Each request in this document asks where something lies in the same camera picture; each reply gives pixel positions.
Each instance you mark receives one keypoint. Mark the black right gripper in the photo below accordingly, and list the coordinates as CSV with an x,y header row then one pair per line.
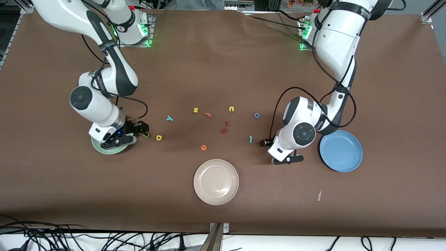
x,y
132,127

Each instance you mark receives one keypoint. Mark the teal foam letter y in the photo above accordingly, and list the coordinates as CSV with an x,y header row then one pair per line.
x,y
169,118

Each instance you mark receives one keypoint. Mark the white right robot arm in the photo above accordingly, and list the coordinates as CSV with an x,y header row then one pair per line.
x,y
115,69

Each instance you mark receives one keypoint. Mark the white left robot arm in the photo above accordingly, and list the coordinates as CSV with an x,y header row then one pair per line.
x,y
334,42

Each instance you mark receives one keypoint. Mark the light green plastic plate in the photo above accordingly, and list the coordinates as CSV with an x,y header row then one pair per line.
x,y
115,152

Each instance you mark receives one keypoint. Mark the beige plastic plate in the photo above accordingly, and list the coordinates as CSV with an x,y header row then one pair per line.
x,y
216,182

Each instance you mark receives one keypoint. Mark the small white paper scrap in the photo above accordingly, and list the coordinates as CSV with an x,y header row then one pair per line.
x,y
319,195

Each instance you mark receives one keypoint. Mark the blue plastic plate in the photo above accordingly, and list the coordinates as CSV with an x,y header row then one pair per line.
x,y
345,153

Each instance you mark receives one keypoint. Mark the person in blue jeans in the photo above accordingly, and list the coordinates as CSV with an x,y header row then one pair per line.
x,y
200,4

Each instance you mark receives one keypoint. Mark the orange dried flowers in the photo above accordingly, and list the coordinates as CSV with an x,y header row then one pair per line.
x,y
299,3

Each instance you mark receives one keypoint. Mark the aluminium corner profile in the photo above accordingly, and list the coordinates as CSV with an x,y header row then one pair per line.
x,y
428,14

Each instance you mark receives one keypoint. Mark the silver metal bracket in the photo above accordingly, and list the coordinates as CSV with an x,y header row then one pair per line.
x,y
225,228

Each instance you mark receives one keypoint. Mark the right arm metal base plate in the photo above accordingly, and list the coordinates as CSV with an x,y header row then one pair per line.
x,y
151,31

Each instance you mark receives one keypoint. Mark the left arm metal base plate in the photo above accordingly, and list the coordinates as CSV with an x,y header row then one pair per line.
x,y
304,48

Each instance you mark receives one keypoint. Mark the grey metal post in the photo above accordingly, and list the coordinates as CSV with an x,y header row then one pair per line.
x,y
212,242

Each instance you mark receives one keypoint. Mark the metal frame equipment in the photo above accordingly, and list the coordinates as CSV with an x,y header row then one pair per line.
x,y
240,5

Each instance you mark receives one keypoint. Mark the aluminium side rail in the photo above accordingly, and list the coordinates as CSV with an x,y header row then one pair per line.
x,y
8,48

